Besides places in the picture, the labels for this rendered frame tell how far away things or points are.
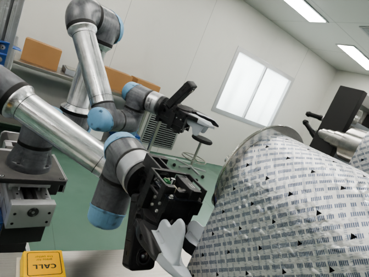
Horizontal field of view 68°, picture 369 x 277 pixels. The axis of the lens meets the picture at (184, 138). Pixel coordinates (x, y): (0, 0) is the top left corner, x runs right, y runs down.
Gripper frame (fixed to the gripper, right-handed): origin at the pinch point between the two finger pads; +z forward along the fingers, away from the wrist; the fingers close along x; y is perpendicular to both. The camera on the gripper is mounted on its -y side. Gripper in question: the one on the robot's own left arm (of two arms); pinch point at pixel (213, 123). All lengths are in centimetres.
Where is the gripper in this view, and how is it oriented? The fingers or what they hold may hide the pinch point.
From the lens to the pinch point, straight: 86.6
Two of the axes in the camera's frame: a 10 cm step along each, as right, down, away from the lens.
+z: 8.3, 4.2, -3.5
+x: -4.5, 1.5, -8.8
